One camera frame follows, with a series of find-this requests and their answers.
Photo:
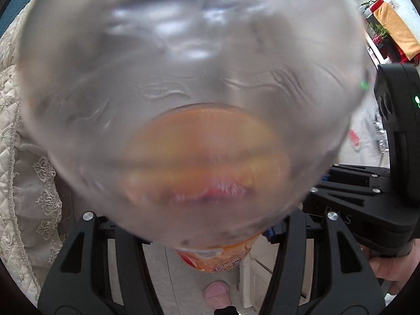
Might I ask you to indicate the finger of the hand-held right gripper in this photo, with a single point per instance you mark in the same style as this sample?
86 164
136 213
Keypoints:
344 201
357 175

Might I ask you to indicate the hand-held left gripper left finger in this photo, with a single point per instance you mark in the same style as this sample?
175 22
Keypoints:
131 249

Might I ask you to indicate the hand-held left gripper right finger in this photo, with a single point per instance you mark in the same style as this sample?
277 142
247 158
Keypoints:
297 236

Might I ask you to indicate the clear plastic bottle orange label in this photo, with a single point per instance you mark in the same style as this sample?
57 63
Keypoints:
197 105

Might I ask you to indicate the person's right hand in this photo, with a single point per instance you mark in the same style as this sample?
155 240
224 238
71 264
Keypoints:
393 269

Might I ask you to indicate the fruit print tablecloth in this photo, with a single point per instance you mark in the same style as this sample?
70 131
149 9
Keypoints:
361 144

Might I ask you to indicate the pink slipper toe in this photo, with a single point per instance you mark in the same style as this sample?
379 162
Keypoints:
216 293

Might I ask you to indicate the person's black trouser leg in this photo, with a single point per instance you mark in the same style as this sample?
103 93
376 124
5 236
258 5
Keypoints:
225 311

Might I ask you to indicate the orange cloth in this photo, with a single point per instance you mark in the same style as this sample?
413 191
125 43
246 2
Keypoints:
397 29

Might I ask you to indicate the beige quilted sofa cover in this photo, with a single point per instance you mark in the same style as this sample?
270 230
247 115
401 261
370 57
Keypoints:
26 170

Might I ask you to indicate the green potted plant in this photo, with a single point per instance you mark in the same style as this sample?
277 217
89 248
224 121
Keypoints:
372 5

